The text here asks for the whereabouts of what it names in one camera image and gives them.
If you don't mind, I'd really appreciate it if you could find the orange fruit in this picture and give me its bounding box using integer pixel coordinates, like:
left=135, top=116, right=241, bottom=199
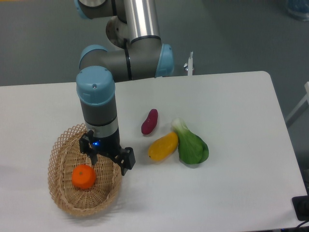
left=71, top=164, right=96, bottom=189

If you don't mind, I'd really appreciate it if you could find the white clamp stand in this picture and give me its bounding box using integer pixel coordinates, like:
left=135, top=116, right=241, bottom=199
left=183, top=51, right=194, bottom=76

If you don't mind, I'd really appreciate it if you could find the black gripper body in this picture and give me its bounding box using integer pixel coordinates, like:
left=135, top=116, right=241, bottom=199
left=88, top=130, right=121, bottom=157

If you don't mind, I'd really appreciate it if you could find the purple sweet potato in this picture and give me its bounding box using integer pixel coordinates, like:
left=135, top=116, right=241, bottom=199
left=141, top=109, right=158, bottom=135

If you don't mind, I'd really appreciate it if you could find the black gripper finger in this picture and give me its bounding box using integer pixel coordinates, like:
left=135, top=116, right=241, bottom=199
left=113, top=147, right=136, bottom=176
left=79, top=132, right=98, bottom=166

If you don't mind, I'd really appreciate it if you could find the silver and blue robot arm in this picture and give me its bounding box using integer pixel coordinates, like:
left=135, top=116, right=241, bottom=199
left=74, top=0, right=174, bottom=174

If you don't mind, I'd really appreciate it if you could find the white frame at right edge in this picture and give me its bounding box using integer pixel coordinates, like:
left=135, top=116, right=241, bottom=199
left=285, top=82, right=309, bottom=128

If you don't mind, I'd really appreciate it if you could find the blue object top right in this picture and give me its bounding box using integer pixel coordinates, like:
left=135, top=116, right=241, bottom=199
left=286, top=0, right=309, bottom=21

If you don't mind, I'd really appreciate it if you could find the yellow mango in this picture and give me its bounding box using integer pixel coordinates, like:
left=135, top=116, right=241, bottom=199
left=148, top=132, right=178, bottom=161

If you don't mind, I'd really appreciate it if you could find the black device with cable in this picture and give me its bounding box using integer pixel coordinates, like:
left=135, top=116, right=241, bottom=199
left=292, top=195, right=309, bottom=232

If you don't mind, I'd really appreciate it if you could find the woven wicker basket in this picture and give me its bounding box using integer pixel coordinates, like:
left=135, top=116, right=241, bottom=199
left=48, top=124, right=122, bottom=217

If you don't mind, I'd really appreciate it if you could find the green bok choy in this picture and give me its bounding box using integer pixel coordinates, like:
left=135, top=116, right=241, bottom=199
left=171, top=118, right=209, bottom=165

